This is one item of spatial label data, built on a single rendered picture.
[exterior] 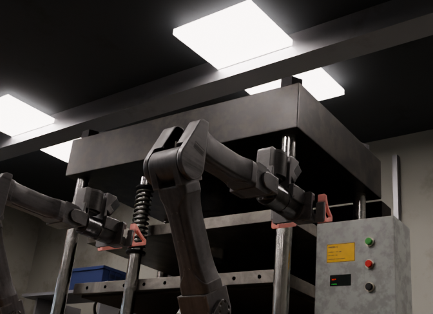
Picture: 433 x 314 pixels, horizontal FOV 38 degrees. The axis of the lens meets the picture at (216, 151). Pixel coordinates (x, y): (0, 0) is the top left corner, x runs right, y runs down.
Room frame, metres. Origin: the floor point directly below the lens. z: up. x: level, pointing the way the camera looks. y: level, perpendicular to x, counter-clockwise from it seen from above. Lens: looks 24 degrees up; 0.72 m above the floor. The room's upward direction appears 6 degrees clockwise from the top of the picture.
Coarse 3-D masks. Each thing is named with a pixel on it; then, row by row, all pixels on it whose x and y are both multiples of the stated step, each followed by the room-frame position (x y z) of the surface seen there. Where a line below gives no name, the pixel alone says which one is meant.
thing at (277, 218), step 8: (312, 192) 1.32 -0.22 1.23; (312, 200) 1.32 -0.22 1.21; (288, 208) 1.30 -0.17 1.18; (296, 208) 1.32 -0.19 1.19; (304, 208) 1.33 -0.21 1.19; (312, 208) 1.32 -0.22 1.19; (280, 216) 1.37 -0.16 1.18; (288, 216) 1.33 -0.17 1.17; (296, 216) 1.34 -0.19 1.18; (304, 216) 1.33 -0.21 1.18; (312, 216) 1.32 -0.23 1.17
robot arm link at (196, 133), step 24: (168, 144) 1.07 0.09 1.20; (192, 144) 1.01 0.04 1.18; (216, 144) 1.09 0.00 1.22; (144, 168) 1.04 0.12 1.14; (192, 168) 1.01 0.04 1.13; (216, 168) 1.12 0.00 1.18; (240, 168) 1.15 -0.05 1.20; (264, 168) 1.20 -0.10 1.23; (240, 192) 1.22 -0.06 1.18; (264, 192) 1.21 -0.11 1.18
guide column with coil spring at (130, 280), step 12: (144, 180) 2.67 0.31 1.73; (144, 192) 2.67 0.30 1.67; (144, 204) 2.67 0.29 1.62; (144, 216) 2.68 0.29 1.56; (144, 228) 2.69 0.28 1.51; (132, 264) 2.67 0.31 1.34; (132, 276) 2.67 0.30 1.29; (132, 288) 2.67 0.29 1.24; (132, 300) 2.68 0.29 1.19; (120, 312) 2.68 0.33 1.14; (132, 312) 2.68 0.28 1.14
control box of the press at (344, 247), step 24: (336, 240) 2.21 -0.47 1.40; (360, 240) 2.15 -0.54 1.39; (384, 240) 2.10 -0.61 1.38; (408, 240) 2.18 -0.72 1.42; (336, 264) 2.20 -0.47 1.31; (360, 264) 2.15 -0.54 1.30; (384, 264) 2.10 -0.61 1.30; (408, 264) 2.18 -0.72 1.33; (336, 288) 2.20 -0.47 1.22; (360, 288) 2.15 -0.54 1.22; (384, 288) 2.10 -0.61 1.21; (408, 288) 2.17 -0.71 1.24; (336, 312) 2.20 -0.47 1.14; (360, 312) 2.15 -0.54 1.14; (384, 312) 2.10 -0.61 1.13; (408, 312) 2.16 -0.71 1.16
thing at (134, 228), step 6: (132, 228) 1.72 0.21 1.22; (138, 228) 1.73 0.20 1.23; (132, 234) 1.71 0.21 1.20; (138, 234) 1.75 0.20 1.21; (126, 240) 1.72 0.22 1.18; (132, 240) 1.71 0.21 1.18; (144, 240) 1.77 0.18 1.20; (114, 246) 1.73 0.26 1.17; (120, 246) 1.73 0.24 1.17; (126, 246) 1.72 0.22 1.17; (132, 246) 1.72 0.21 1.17
